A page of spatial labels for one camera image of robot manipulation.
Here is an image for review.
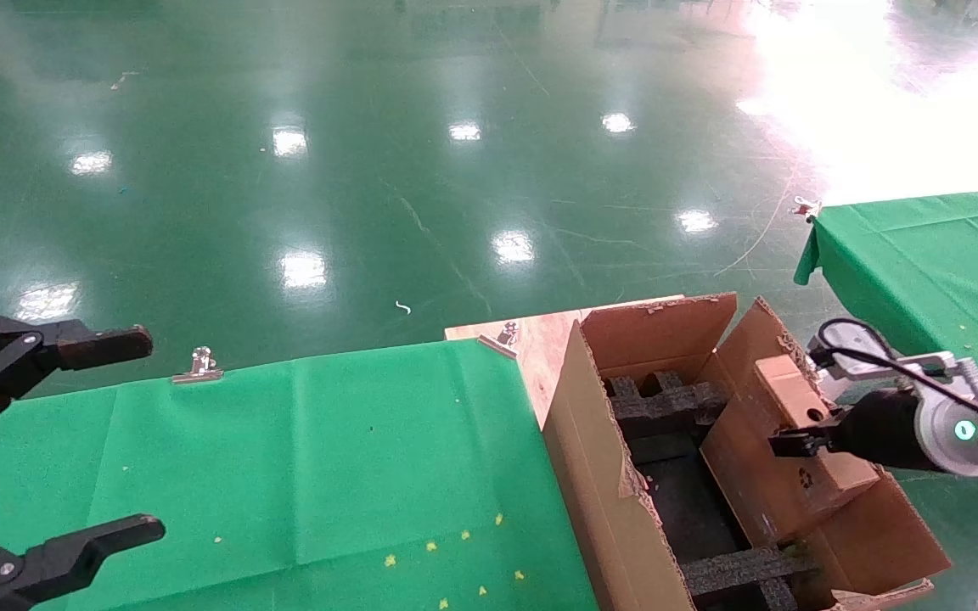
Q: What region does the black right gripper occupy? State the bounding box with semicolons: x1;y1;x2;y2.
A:
769;389;925;469

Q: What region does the cardboard box with round hole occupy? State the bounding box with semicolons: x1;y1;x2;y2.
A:
752;355;882;520

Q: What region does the large open brown carton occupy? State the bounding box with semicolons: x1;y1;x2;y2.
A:
542;293;953;611

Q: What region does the black foam insert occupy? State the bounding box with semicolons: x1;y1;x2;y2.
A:
606;371;732;442
680;546;821;611

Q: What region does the green tablecloth with yellow stickers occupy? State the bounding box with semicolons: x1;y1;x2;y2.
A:
0;339;600;611

